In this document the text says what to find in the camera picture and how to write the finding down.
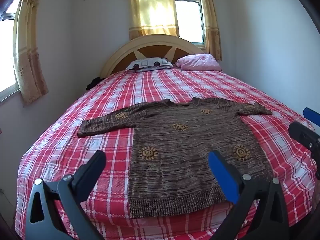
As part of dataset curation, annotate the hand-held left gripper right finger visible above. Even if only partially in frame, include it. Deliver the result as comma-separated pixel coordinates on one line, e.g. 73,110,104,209
208,150,295,240

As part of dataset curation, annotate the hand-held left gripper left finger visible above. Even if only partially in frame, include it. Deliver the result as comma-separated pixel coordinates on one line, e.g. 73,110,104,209
25,150,108,240

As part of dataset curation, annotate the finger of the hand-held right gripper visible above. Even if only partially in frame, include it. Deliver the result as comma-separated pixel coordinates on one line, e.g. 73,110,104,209
303,107,320,127
288,121,320,155

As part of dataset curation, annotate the brown knitted sweater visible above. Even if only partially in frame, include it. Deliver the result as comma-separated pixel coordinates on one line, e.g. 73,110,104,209
77,97,273,219

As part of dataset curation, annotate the red plaid bed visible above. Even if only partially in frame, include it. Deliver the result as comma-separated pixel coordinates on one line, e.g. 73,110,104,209
15,69,318,240

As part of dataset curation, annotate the dark cloth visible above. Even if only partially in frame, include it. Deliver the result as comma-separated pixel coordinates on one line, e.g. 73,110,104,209
86,77,105,91

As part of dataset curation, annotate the white patterned pillow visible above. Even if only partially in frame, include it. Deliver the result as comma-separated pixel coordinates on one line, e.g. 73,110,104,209
125,57,173,72

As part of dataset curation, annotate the pink pillow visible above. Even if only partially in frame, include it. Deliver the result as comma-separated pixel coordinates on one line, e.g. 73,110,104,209
175,54,222,72

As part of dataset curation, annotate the yellow side window curtain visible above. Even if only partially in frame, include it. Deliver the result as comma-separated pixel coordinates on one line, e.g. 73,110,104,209
12,0,49,105

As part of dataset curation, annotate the cream wooden headboard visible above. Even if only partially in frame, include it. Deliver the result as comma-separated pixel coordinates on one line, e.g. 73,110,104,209
100,34,207,78

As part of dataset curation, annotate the narrow yellow head curtain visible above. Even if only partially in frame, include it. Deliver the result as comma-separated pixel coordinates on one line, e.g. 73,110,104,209
196,0,222,61

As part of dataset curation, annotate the side window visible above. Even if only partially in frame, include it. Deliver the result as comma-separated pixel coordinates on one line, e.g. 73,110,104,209
0,0,23,103

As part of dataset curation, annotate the head window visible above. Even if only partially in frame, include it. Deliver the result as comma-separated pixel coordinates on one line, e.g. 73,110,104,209
171,0,208,49

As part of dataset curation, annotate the wide yellow head curtain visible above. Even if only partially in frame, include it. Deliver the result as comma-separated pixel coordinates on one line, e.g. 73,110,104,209
126,0,180,40

